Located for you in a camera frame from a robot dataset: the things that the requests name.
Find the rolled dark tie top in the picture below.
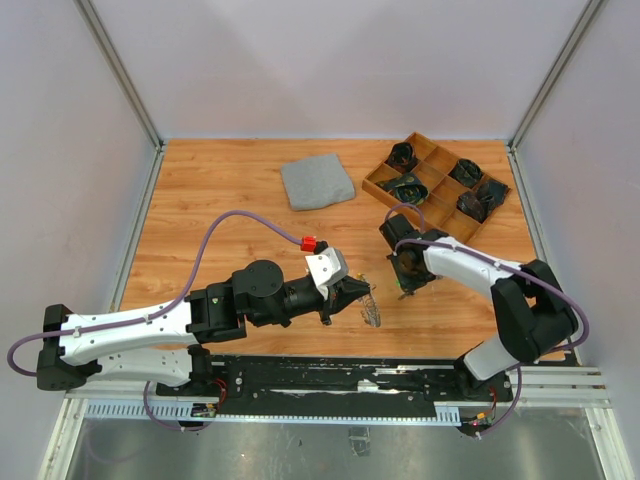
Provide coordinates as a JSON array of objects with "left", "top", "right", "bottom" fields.
[{"left": 385, "top": 142, "right": 418, "bottom": 174}]

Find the rolled dark tie centre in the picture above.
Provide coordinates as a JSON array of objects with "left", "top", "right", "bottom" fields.
[{"left": 376, "top": 173, "right": 429, "bottom": 206}]

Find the rolled dark tie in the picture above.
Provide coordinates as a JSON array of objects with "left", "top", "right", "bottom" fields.
[
  {"left": 456, "top": 180, "right": 510, "bottom": 223},
  {"left": 385, "top": 142, "right": 418, "bottom": 174},
  {"left": 376, "top": 173, "right": 429, "bottom": 206},
  {"left": 449, "top": 158, "right": 483, "bottom": 189}
]

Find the wooden compartment tray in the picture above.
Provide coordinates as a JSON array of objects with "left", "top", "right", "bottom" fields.
[{"left": 361, "top": 131, "right": 512, "bottom": 256}]

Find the rolled dark tie lower right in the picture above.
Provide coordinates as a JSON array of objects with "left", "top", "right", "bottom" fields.
[{"left": 456, "top": 180, "right": 510, "bottom": 223}]

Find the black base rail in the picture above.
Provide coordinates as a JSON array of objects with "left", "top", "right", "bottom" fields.
[{"left": 153, "top": 354, "right": 513, "bottom": 420}]

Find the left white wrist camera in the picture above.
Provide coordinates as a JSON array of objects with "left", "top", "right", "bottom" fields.
[{"left": 305, "top": 247, "right": 349, "bottom": 300}]

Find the folded grey cloth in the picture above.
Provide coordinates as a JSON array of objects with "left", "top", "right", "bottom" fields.
[{"left": 280, "top": 153, "right": 356, "bottom": 211}]

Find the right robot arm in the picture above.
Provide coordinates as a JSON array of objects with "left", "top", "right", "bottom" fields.
[{"left": 379, "top": 214, "right": 579, "bottom": 400}]

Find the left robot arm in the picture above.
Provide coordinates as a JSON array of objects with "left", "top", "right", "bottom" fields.
[{"left": 36, "top": 254, "right": 371, "bottom": 396}]

